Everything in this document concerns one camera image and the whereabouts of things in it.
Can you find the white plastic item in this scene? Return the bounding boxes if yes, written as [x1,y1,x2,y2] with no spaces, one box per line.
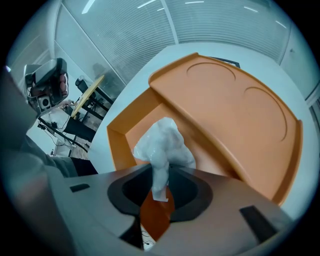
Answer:
[133,117,197,202]

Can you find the round wooden table top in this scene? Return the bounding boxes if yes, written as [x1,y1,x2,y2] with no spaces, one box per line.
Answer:
[70,74,105,119]

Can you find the black cable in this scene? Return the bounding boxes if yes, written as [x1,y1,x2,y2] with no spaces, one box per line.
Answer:
[37,117,90,153]

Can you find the black chair back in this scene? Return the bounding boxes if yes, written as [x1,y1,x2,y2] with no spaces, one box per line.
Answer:
[211,56,241,69]

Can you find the person's black trousers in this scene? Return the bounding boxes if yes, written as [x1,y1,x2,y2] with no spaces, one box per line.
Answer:
[70,156,99,177]

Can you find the person's grey jacket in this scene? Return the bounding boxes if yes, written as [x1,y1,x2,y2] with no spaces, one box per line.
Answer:
[0,67,76,253]

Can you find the orange box lid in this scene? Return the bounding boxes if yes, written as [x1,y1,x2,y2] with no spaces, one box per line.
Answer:
[148,52,304,207]

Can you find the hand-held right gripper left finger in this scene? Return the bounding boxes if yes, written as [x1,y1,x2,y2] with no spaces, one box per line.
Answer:
[48,163,154,252]

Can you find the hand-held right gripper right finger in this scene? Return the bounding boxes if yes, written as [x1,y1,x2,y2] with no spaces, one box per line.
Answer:
[149,166,299,256]

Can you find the black metal desk frame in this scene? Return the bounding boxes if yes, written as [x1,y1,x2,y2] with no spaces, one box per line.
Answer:
[81,86,116,120]

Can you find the person's left hand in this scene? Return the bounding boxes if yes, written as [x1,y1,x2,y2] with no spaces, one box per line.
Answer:
[58,72,69,98]

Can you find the black office chair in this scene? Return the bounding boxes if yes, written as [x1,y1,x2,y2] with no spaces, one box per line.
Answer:
[75,78,90,95]

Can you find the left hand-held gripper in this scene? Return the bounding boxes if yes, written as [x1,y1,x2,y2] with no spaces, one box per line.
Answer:
[23,57,69,119]

